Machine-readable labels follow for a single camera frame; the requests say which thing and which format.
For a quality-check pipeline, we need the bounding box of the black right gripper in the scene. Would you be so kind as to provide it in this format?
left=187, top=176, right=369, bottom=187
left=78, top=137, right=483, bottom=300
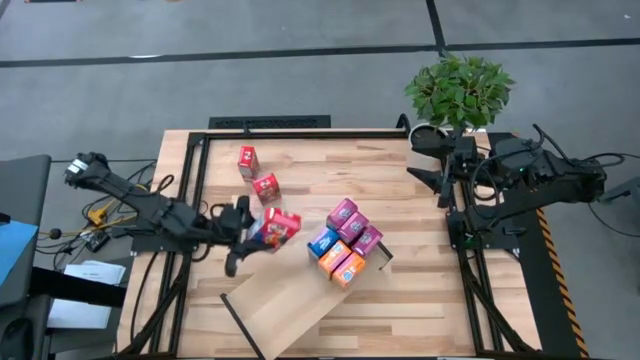
left=405, top=134, right=481, bottom=209

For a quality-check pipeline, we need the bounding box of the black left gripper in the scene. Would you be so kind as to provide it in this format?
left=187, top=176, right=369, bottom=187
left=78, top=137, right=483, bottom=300
left=214, top=194, right=276, bottom=279

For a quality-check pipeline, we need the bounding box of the red Froot Loops cereal box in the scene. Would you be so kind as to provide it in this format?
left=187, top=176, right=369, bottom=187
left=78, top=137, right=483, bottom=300
left=252, top=172, right=282, bottom=207
left=248, top=207, right=303, bottom=251
left=237, top=145, right=261, bottom=182

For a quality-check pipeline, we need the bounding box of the blue Frosted Flakes cereal box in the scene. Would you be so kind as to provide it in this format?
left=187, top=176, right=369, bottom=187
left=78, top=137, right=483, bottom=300
left=306, top=227, right=341, bottom=261

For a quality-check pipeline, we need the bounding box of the purple Raisin Bran cereal box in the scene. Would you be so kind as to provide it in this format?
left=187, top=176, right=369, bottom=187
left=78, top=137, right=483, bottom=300
left=325, top=197, right=359, bottom=231
left=338, top=210, right=371, bottom=245
left=351, top=224, right=385, bottom=258

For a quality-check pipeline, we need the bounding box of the orange Mini Wheats cereal box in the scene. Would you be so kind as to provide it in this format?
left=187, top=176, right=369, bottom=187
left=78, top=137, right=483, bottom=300
left=330, top=252, right=367, bottom=290
left=317, top=240, right=353, bottom=280

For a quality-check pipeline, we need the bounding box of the white plant pot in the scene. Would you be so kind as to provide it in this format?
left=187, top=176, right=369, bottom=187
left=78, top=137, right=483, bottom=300
left=407, top=122, right=454, bottom=174

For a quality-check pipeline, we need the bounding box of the green leafy plant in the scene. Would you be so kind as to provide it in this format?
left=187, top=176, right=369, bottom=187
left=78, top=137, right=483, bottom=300
left=403, top=53, right=517, bottom=132

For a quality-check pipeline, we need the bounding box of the black grille floor mat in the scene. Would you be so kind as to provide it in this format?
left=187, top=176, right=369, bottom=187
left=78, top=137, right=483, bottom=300
left=208, top=114, right=333, bottom=131

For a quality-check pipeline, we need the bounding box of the black power box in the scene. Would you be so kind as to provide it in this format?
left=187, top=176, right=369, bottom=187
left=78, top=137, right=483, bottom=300
left=81, top=230, right=112, bottom=254

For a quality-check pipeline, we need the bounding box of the white paper sheet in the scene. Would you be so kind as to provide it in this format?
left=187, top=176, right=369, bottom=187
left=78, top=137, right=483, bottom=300
left=63, top=259, right=128, bottom=287
left=46, top=297, right=114, bottom=331

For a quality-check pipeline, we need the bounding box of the black stand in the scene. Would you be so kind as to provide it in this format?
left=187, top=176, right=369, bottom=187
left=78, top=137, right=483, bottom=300
left=0, top=267, right=127, bottom=360

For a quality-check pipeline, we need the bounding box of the grey object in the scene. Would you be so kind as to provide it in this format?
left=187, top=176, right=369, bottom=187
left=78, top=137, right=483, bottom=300
left=598, top=175, right=640, bottom=205

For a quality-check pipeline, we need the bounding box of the grey desk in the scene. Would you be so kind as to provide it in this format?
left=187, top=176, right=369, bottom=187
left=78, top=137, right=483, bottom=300
left=0, top=153, right=53, bottom=227

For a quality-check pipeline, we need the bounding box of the blue panel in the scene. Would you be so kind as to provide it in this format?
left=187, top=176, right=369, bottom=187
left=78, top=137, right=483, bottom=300
left=0, top=218, right=40, bottom=289

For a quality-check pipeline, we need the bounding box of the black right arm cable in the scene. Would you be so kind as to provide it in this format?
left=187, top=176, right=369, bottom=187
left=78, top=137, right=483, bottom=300
left=468, top=148, right=507, bottom=225

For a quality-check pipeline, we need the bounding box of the wooden shelf with black frame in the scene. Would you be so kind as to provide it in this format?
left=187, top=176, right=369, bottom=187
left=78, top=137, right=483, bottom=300
left=218, top=197, right=395, bottom=360

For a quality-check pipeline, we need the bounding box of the black aluminium table frame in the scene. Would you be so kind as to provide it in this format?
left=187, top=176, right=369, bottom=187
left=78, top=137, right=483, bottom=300
left=184, top=128, right=501, bottom=359

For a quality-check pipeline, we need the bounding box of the black diagonal frame strut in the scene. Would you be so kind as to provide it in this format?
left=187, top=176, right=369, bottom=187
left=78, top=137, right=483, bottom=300
left=117, top=252, right=195, bottom=360
left=459, top=249, right=539, bottom=357

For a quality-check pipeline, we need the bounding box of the yellow cable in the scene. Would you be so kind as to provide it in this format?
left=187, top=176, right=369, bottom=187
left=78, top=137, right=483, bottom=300
left=38, top=187, right=151, bottom=237

